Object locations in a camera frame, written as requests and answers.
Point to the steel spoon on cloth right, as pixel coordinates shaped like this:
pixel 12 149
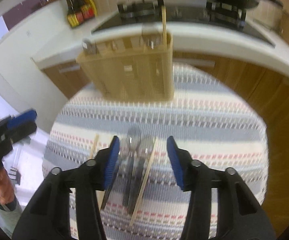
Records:
pixel 142 154

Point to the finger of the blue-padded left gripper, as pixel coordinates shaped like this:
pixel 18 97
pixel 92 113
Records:
pixel 15 121

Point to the steel spoon on cloth left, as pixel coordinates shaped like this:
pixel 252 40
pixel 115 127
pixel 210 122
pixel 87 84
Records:
pixel 134 139

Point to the beige plastic utensil holder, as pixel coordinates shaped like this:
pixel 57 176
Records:
pixel 132 68

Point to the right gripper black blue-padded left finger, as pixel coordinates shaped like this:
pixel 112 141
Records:
pixel 47 215

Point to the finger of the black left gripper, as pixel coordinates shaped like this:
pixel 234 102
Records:
pixel 22 131

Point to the wooden chopstick right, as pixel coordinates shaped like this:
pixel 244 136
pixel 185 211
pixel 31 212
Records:
pixel 146 172

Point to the steel spoon on cloth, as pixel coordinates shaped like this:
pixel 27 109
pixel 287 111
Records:
pixel 134 139
pixel 142 154

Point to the yellow oil bottle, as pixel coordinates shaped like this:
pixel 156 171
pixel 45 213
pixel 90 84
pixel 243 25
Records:
pixel 92 3

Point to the red-label sauce bottle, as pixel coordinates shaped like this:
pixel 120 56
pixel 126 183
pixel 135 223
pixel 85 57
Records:
pixel 86 9

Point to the striped woven table cloth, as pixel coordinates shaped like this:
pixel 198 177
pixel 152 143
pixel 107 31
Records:
pixel 205 117

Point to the black glass gas hob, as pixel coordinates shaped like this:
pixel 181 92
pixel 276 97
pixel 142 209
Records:
pixel 150 12

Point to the wooden chopstick in holder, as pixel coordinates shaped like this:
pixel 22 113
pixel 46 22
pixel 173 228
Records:
pixel 163 14

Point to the person's left hand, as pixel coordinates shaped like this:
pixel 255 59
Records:
pixel 7 194

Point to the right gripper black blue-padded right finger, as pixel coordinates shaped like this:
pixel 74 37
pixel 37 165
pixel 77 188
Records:
pixel 240 216

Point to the wooden chopstick left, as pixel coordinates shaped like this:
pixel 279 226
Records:
pixel 99 194

